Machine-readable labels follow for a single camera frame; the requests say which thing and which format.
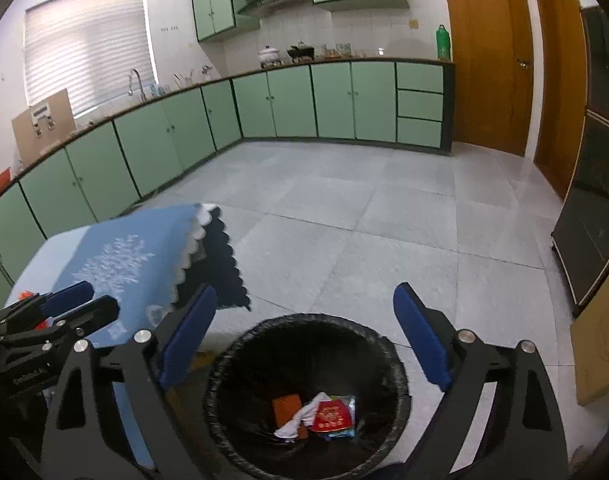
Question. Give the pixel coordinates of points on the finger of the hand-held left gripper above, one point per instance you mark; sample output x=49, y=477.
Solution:
x=94, y=312
x=69, y=296

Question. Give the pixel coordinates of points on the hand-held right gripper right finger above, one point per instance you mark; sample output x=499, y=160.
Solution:
x=424, y=340

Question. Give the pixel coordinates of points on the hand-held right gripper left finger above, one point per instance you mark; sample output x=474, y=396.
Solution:
x=189, y=335

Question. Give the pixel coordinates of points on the orange foam fruit net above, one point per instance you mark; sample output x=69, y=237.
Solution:
x=28, y=294

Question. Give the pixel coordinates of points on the black trash bin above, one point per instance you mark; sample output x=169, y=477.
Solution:
x=309, y=350

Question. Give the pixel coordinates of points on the dark red scouring pad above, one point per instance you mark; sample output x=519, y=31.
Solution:
x=287, y=407

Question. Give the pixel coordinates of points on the red gold-print packet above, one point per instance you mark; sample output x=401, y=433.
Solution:
x=329, y=416

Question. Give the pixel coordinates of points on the white glove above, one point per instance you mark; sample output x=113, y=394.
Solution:
x=304, y=417

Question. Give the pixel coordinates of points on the blue tree-print tablecloth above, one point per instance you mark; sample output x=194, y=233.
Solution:
x=134, y=240

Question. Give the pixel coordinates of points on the cardboard box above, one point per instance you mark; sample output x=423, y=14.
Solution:
x=599, y=350

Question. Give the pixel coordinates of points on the steel kitchen faucet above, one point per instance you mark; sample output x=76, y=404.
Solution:
x=143, y=92

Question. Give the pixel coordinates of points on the utensil holder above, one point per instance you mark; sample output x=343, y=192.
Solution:
x=184, y=81

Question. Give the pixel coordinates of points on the white window blind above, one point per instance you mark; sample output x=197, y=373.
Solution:
x=84, y=45

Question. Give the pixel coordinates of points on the green base kitchen cabinets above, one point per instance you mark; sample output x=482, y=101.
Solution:
x=334, y=100

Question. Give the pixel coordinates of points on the wide wooden door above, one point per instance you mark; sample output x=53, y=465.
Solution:
x=484, y=60

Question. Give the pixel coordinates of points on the narrow wooden door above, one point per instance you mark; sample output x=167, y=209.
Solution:
x=559, y=85

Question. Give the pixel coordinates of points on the white cooking pot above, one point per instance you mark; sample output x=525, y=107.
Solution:
x=269, y=55

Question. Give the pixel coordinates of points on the green bottle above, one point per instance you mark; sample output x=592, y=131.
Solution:
x=443, y=45

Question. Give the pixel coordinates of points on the black wok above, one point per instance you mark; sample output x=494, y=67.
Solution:
x=300, y=52

